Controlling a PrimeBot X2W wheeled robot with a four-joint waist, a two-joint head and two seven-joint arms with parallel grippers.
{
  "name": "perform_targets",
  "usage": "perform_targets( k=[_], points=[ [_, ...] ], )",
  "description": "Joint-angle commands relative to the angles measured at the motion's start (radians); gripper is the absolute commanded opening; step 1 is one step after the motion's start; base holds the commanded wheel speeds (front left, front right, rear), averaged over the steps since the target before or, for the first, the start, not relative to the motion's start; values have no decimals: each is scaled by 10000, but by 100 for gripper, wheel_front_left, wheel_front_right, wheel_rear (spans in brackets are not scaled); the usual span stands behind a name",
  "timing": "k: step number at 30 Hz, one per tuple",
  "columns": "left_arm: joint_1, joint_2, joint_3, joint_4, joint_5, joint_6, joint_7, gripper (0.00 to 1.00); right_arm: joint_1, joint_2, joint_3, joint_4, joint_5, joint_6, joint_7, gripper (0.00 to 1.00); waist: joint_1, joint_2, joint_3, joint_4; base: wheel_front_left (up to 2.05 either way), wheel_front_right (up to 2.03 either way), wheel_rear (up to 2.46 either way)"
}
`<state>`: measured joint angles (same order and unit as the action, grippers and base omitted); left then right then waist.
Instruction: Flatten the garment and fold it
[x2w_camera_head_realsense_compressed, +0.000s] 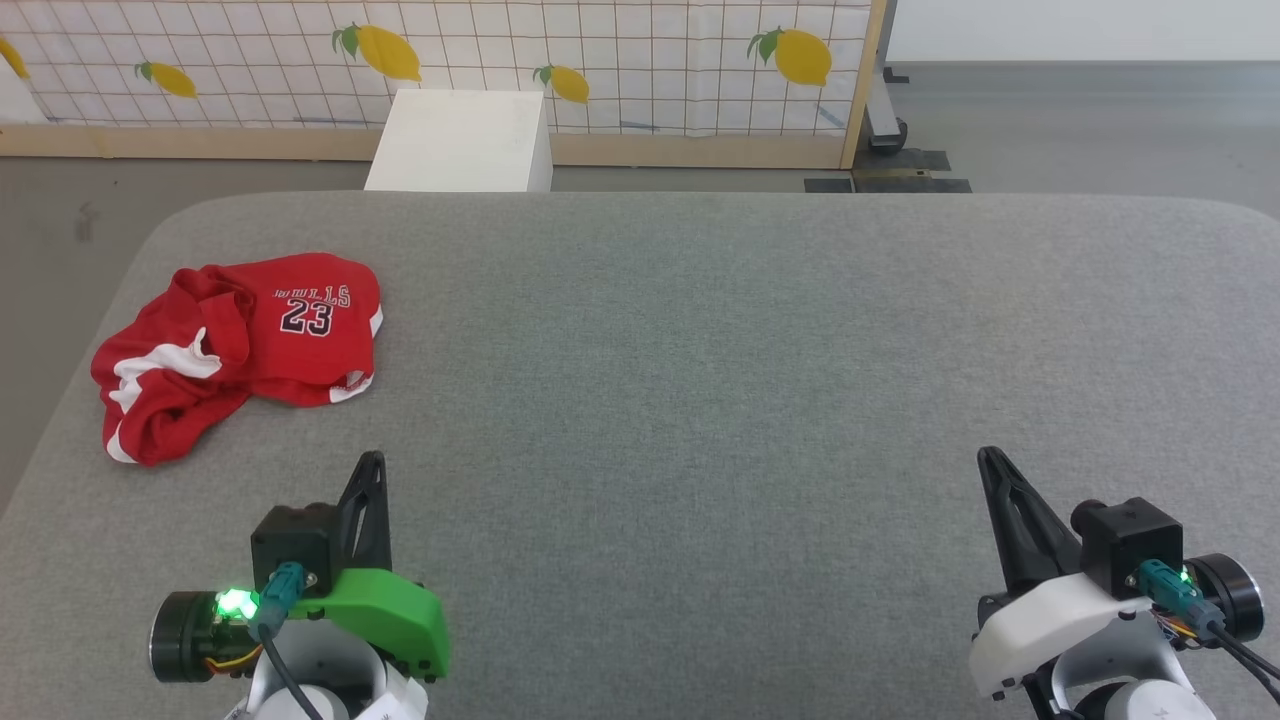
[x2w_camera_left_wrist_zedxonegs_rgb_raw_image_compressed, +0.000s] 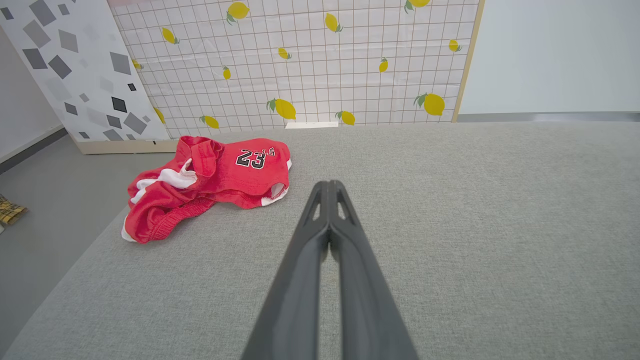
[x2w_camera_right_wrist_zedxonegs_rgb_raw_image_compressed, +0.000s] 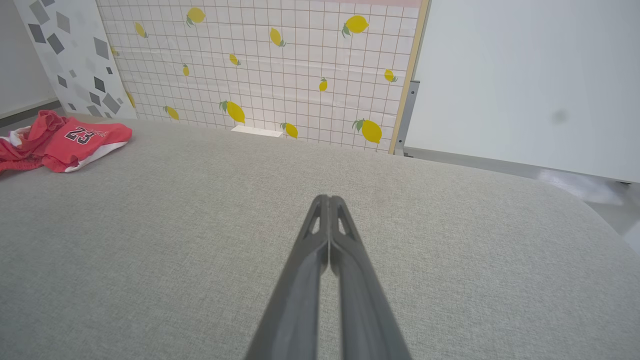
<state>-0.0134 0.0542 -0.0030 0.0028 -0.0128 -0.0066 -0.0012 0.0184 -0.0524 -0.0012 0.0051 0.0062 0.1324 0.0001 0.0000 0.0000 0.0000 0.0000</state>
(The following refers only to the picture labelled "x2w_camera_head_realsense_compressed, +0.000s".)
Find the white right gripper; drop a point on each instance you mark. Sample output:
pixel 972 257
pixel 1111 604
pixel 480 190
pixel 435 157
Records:
pixel 1050 625

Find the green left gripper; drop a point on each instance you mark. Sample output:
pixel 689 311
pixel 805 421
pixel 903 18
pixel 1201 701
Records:
pixel 385 612

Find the red basketball jersey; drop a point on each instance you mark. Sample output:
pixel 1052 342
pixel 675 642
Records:
pixel 290 340

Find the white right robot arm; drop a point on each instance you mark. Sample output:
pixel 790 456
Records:
pixel 1120 680

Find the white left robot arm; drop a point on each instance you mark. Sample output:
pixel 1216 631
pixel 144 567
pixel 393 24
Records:
pixel 300 690

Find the long black floor mat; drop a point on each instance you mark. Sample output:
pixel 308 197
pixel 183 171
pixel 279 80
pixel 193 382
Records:
pixel 915 185

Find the white box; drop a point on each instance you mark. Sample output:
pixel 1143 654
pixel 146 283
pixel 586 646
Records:
pixel 460 140

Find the small black floor mat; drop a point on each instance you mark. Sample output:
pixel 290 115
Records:
pixel 828 185

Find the grey metal stand foot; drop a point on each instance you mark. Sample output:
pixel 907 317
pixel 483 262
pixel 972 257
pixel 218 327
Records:
pixel 885 110

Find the lemon print partition screen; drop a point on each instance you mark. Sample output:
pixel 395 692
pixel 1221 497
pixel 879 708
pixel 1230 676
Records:
pixel 650 60

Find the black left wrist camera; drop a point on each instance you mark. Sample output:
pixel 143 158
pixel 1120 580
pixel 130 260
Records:
pixel 295 545

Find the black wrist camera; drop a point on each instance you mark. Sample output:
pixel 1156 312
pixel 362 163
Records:
pixel 295 545
pixel 1130 540

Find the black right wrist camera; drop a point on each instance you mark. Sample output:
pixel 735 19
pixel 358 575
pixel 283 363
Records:
pixel 1130 540

